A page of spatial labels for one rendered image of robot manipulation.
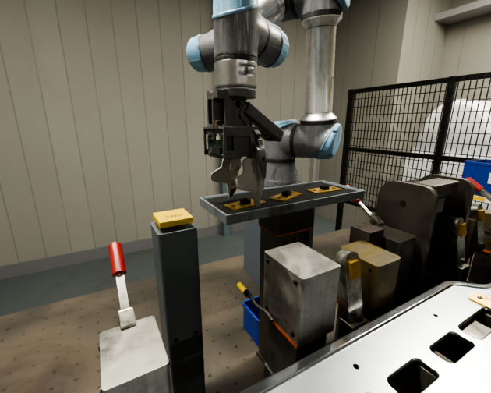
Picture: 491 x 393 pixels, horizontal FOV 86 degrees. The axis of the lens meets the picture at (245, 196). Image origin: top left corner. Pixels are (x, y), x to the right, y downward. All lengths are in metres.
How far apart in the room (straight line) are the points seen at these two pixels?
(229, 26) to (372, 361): 0.54
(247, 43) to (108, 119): 2.43
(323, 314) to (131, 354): 0.27
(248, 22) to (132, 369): 0.50
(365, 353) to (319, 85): 0.70
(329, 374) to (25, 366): 0.81
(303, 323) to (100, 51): 2.75
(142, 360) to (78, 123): 2.60
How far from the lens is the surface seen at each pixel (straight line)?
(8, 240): 3.12
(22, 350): 1.07
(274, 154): 0.95
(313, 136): 0.89
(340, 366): 0.45
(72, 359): 0.97
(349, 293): 0.51
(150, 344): 0.39
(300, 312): 0.43
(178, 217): 0.49
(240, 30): 0.49
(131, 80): 2.89
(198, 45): 0.66
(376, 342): 0.50
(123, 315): 0.42
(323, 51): 0.90
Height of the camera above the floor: 1.32
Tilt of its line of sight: 15 degrees down
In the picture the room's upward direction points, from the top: straight up
